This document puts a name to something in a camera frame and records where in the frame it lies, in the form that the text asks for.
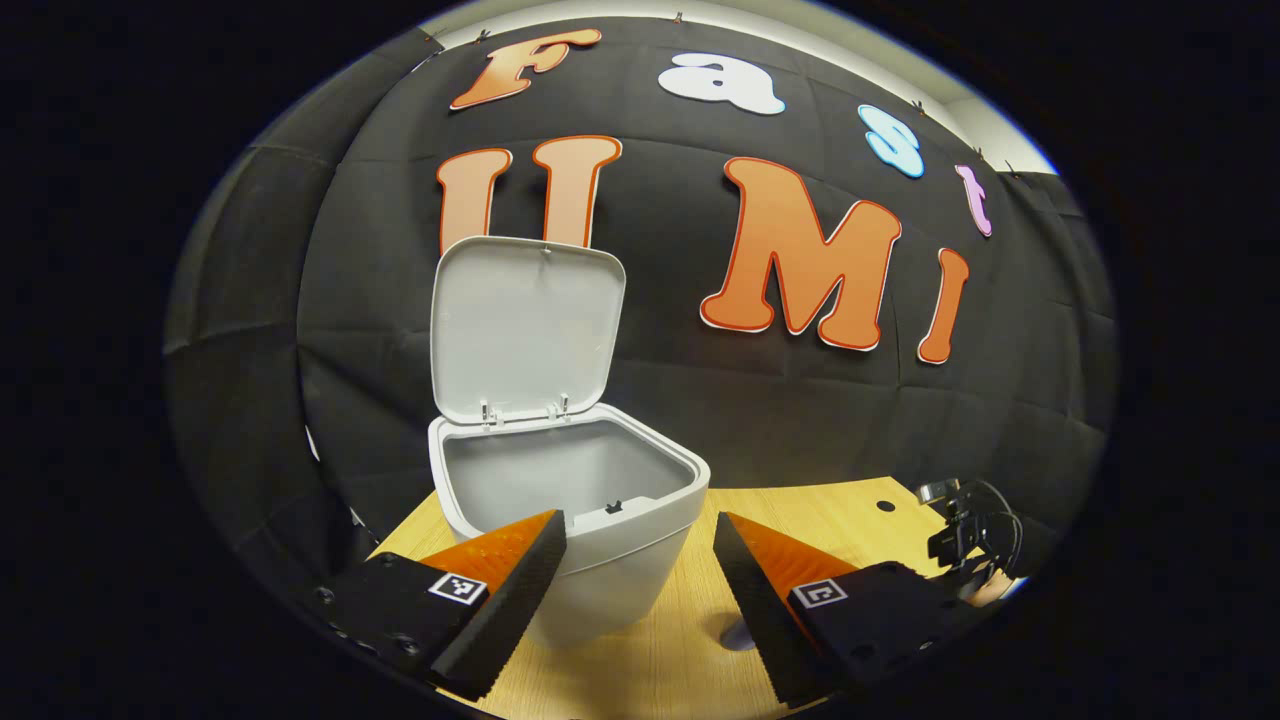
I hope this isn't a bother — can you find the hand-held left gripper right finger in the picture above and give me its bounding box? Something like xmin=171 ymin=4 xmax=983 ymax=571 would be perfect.
xmin=713 ymin=512 xmax=986 ymax=709

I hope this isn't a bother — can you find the black backdrop cloth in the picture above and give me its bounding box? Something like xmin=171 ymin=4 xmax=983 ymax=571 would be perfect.
xmin=165 ymin=15 xmax=1119 ymax=601

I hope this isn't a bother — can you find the wooden desktop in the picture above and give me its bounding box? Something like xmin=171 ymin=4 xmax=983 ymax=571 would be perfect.
xmin=370 ymin=476 xmax=1001 ymax=719

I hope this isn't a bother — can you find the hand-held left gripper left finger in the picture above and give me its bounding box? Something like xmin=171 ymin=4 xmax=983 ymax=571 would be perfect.
xmin=318 ymin=509 xmax=568 ymax=703

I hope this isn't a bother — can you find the white desktop garbage bin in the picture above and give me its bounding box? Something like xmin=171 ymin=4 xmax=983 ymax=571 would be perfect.
xmin=428 ymin=236 xmax=711 ymax=649

